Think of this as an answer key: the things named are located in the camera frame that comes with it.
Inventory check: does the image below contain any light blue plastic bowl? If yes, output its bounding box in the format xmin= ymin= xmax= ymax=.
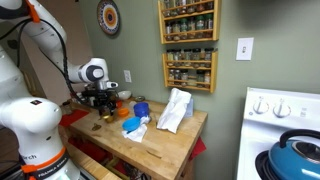
xmin=122 ymin=117 xmax=140 ymax=131

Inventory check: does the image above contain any white wall outlet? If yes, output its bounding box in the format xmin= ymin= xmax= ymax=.
xmin=124 ymin=70 xmax=132 ymax=83

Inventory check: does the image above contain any white stove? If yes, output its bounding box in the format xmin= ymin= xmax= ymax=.
xmin=236 ymin=87 xmax=320 ymax=180

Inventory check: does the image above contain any white paper napkin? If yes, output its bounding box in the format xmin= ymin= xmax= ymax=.
xmin=122 ymin=116 xmax=150 ymax=143

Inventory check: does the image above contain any dark blue plastic cup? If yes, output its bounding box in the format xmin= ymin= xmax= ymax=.
xmin=134 ymin=102 xmax=149 ymax=118

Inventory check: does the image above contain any orange plastic bowl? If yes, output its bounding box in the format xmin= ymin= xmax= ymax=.
xmin=118 ymin=108 xmax=129 ymax=117

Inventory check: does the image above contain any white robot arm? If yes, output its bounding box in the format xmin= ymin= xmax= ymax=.
xmin=0 ymin=0 xmax=117 ymax=180

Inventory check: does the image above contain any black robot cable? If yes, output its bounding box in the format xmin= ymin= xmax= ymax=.
xmin=0 ymin=18 xmax=101 ymax=109

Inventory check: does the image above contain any upper wooden spice rack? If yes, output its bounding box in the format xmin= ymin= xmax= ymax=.
xmin=158 ymin=0 xmax=221 ymax=44

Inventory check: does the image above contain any gold cup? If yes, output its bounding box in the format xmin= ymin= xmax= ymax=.
xmin=102 ymin=114 xmax=114 ymax=123

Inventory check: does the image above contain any lower wooden spice rack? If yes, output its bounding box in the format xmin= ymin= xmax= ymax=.
xmin=162 ymin=48 xmax=218 ymax=93

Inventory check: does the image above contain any small gold strainer piece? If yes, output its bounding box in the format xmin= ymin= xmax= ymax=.
xmin=91 ymin=124 xmax=101 ymax=131

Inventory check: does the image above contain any wooden spice rack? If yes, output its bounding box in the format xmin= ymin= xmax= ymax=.
xmin=158 ymin=0 xmax=221 ymax=44
xmin=162 ymin=48 xmax=218 ymax=93

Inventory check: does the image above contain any red cloth on cart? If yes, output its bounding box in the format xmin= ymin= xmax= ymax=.
xmin=189 ymin=137 xmax=206 ymax=160

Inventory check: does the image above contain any blue kettle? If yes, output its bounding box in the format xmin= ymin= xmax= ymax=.
xmin=268 ymin=129 xmax=320 ymax=180

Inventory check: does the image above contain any wooden butcher block cart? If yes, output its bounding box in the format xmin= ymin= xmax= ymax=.
xmin=70 ymin=101 xmax=208 ymax=180

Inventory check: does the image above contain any white ceramic bowl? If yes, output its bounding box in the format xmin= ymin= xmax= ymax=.
xmin=118 ymin=90 xmax=132 ymax=100

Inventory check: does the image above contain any gold lid with knob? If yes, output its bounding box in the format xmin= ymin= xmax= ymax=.
xmin=99 ymin=108 xmax=115 ymax=117

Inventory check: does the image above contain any red silicone mat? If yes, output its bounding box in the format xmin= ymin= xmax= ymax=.
xmin=60 ymin=109 xmax=88 ymax=127

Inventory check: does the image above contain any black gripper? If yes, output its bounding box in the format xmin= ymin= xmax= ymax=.
xmin=82 ymin=89 xmax=118 ymax=112

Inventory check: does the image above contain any white plastic bag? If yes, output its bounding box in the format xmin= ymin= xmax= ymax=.
xmin=157 ymin=88 xmax=191 ymax=133

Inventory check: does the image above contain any white light switch plate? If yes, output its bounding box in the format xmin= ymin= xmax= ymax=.
xmin=236 ymin=37 xmax=254 ymax=61

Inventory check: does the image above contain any decorative wall plate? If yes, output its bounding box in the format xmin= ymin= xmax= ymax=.
xmin=97 ymin=0 xmax=120 ymax=36

